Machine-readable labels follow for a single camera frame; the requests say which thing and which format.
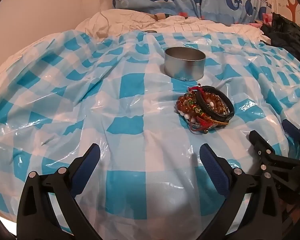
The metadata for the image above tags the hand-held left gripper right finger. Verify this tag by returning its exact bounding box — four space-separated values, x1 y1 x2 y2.
197 143 287 240

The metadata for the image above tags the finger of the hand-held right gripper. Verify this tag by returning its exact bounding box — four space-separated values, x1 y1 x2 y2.
282 119 300 157
249 129 300 197

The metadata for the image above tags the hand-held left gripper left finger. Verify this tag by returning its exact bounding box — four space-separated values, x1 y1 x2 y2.
16 143 101 240

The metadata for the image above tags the pile of mixed bracelets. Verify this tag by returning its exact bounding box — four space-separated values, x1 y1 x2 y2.
175 85 235 133

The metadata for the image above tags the round metal tin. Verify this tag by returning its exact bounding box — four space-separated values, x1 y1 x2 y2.
164 47 206 81

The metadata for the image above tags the blue white checked plastic cloth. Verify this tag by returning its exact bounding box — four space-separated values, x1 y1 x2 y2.
0 29 300 240

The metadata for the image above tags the black garment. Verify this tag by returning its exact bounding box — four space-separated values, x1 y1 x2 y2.
260 12 300 68

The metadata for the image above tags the pink cloth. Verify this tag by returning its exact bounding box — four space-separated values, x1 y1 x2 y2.
247 12 274 29

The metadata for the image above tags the white quilt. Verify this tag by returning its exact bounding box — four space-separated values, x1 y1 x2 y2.
75 9 273 45

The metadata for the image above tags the orange tree wall sticker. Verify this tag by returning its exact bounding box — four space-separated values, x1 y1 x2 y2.
280 0 300 23

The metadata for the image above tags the white charging cable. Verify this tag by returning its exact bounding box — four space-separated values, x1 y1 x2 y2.
96 9 110 37

